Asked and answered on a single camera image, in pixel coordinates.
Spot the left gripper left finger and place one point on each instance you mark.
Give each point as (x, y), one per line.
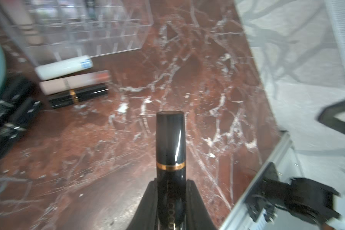
(146, 215)

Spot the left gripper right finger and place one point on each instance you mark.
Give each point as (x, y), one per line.
(197, 216)

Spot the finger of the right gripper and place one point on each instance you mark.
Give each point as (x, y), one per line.
(333, 117)

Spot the black gold band lipstick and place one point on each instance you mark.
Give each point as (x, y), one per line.
(76, 96)

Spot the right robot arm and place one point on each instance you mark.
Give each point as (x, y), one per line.
(306, 199)

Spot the clear acrylic lipstick organizer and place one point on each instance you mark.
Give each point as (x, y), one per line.
(51, 31)

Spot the pink lip gloss tube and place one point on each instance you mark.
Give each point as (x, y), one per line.
(74, 82)

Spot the white lip balm tube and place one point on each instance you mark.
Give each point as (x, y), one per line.
(62, 68)

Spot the black gold lipstick tube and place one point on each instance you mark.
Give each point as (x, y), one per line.
(13, 95)

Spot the aluminium front rail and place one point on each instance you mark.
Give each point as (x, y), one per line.
(288, 166)

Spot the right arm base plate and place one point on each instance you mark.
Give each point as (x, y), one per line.
(257, 205)

